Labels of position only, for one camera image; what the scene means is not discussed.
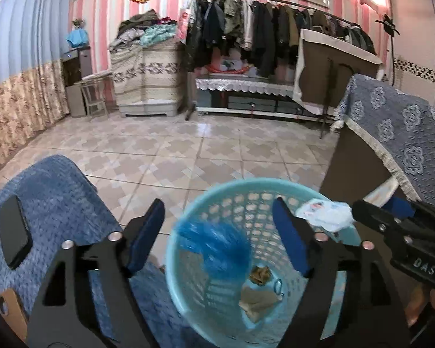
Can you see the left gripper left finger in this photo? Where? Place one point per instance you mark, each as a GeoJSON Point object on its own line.
{"type": "Point", "coordinates": [64, 312]}

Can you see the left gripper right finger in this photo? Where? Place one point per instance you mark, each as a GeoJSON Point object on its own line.
{"type": "Point", "coordinates": [371, 314]}

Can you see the brown paper ball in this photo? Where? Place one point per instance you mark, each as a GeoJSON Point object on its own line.
{"type": "Point", "coordinates": [260, 275]}

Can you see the blue plastic bag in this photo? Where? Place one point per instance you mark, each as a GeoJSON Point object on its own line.
{"type": "Point", "coordinates": [225, 249]}

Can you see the teal plastic trash basket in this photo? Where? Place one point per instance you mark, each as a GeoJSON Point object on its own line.
{"type": "Point", "coordinates": [210, 306]}

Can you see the person's right hand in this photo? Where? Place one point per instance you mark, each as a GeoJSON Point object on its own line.
{"type": "Point", "coordinates": [420, 297]}

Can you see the brown phone case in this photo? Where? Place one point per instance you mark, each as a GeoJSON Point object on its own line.
{"type": "Point", "coordinates": [13, 314]}

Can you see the black rectangular case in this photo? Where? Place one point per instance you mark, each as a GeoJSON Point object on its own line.
{"type": "Point", "coordinates": [16, 240]}

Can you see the blue floral sofa cover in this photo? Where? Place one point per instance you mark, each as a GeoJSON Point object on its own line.
{"type": "Point", "coordinates": [398, 127]}

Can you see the blue woven table blanket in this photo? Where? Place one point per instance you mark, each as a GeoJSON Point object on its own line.
{"type": "Point", "coordinates": [60, 203]}

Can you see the covered brown television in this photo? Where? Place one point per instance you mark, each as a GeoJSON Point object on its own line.
{"type": "Point", "coordinates": [323, 70]}

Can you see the low tv stand with lace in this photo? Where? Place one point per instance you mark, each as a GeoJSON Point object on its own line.
{"type": "Point", "coordinates": [255, 97]}

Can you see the black tripod stand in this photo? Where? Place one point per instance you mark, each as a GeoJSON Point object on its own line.
{"type": "Point", "coordinates": [390, 29]}

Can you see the small metal folding table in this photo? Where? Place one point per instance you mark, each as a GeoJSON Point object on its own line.
{"type": "Point", "coordinates": [92, 89]}

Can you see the patterned cloth covered cabinet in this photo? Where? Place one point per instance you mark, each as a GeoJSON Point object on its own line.
{"type": "Point", "coordinates": [149, 81]}

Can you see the grey water dispenser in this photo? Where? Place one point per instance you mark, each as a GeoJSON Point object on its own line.
{"type": "Point", "coordinates": [77, 64]}

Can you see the hanging dark clothes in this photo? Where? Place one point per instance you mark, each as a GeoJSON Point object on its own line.
{"type": "Point", "coordinates": [262, 33]}

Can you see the metal clothes rack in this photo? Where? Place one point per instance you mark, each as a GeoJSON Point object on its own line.
{"type": "Point", "coordinates": [232, 64]}

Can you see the blue covered water bottle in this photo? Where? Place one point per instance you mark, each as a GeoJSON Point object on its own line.
{"type": "Point", "coordinates": [77, 38]}

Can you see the blue floral curtain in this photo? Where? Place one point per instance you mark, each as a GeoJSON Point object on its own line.
{"type": "Point", "coordinates": [32, 91]}

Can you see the pile of folded clothes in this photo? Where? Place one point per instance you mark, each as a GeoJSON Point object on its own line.
{"type": "Point", "coordinates": [145, 30]}

